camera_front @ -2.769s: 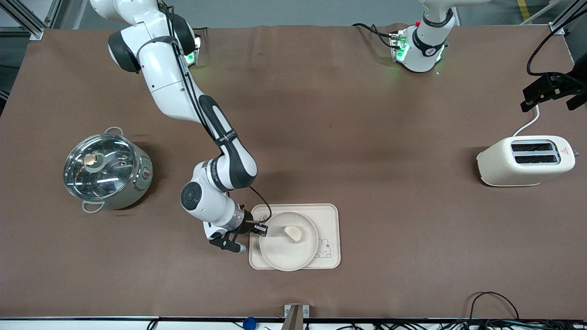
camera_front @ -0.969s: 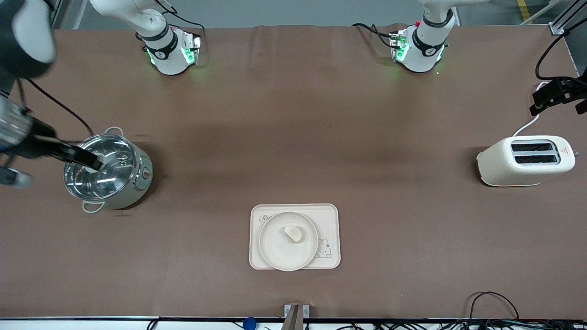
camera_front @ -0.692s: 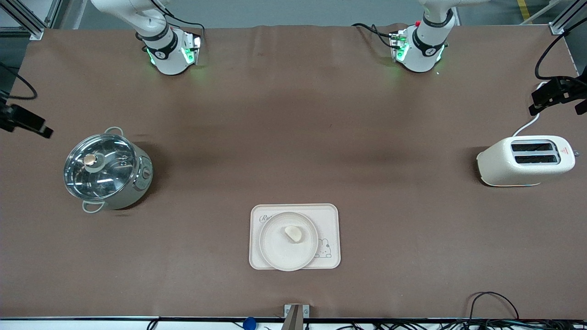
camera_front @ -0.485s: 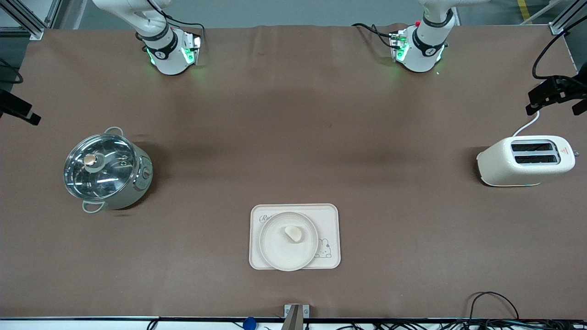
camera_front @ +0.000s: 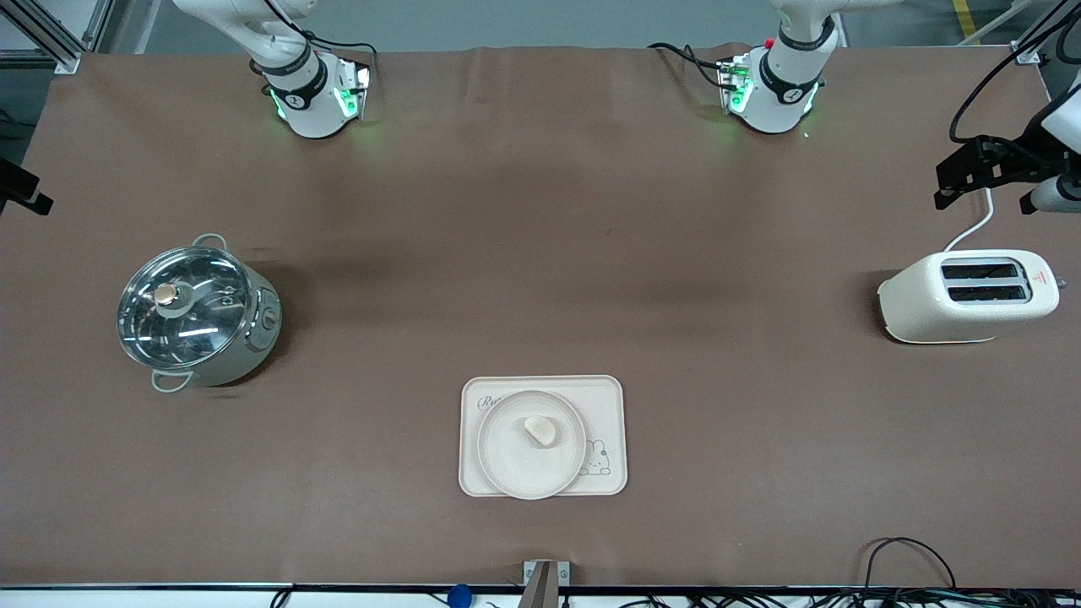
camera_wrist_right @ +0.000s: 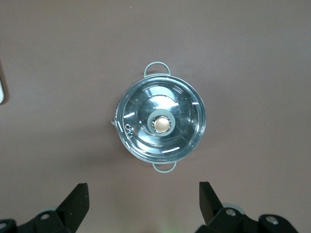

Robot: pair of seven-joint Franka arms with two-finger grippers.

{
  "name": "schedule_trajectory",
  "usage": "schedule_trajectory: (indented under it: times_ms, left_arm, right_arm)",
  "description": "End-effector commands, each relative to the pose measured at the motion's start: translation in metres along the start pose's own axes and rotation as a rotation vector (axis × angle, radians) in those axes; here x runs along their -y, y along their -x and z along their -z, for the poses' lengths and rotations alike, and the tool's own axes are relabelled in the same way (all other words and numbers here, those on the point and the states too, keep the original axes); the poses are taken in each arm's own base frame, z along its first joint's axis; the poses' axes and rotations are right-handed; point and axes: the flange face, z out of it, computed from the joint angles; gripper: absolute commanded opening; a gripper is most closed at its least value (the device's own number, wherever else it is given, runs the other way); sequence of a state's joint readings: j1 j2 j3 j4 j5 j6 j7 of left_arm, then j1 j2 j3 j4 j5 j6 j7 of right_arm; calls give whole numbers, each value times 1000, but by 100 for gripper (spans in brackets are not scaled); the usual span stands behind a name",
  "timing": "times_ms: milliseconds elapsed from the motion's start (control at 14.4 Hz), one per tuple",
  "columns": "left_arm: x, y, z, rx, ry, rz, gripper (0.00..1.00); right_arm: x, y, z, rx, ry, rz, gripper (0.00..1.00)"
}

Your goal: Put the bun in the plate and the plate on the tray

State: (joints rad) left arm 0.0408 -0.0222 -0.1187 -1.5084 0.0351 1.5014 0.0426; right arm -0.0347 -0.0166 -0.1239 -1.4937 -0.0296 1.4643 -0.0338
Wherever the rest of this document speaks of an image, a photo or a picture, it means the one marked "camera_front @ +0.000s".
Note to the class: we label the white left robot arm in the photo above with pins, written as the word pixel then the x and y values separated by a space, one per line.
pixel 777 97

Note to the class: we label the cream two-slot toaster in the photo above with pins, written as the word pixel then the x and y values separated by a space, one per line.
pixel 937 308

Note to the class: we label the glass pot lid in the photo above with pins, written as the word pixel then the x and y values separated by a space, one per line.
pixel 181 308

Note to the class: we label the steel electric cooking pot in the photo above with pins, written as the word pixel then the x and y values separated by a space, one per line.
pixel 253 338

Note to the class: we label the cream rabbit print tray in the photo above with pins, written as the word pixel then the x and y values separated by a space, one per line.
pixel 608 405

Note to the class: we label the small white bun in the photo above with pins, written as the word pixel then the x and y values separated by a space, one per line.
pixel 541 431

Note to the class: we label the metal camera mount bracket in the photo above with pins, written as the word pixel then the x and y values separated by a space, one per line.
pixel 545 583

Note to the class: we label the aluminium frame profile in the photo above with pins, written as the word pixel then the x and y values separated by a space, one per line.
pixel 1026 52
pixel 51 38

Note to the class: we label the blue round knob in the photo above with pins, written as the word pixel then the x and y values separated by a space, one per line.
pixel 459 596

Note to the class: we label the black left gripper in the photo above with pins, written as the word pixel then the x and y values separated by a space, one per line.
pixel 1019 160

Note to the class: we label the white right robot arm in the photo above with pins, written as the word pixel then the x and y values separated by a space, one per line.
pixel 308 105

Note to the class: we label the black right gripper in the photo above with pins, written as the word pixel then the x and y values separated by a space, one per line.
pixel 17 187

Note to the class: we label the brown table mat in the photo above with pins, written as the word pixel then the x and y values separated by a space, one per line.
pixel 676 211

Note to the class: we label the round cream plate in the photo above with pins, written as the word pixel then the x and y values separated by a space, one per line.
pixel 515 464

